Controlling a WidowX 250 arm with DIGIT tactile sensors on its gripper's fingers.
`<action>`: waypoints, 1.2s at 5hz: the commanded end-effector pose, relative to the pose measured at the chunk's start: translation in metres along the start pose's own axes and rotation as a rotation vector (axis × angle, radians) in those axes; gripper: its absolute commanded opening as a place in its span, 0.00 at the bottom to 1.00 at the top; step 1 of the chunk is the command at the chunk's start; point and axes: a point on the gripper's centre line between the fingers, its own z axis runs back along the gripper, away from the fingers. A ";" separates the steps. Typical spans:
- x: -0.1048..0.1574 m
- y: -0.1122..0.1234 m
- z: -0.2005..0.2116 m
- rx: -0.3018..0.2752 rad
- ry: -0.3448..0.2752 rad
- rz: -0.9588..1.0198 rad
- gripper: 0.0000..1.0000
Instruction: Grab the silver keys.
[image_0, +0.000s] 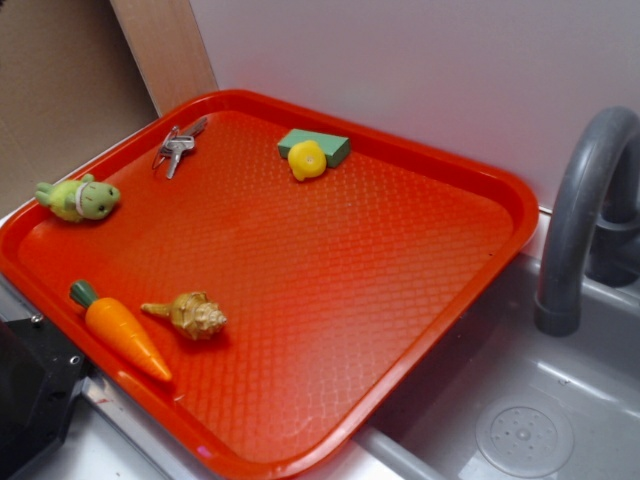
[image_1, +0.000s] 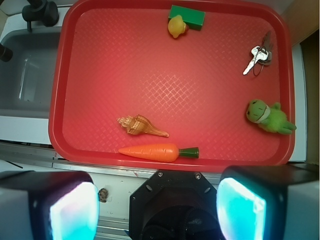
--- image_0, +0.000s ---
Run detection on silver keys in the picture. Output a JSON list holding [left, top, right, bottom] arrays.
[[152, 116, 208, 180]]

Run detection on orange plastic tray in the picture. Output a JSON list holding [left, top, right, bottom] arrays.
[[1, 91, 538, 479]]

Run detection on yellow toy duck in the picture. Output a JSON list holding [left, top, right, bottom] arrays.
[[287, 140, 327, 182]]

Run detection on green wooden block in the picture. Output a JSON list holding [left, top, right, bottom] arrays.
[[277, 129, 351, 168]]

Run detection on tan conch seashell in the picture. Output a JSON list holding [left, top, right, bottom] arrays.
[[140, 292, 227, 341]]

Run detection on orange toy carrot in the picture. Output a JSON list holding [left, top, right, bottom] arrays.
[[69, 280, 173, 382]]

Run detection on grey toy sink basin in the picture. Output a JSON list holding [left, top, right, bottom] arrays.
[[356, 255, 639, 479]]

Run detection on green plush frog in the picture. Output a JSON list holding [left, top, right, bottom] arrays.
[[34, 174, 121, 223]]

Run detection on grey plastic faucet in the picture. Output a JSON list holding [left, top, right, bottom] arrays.
[[534, 106, 639, 337]]

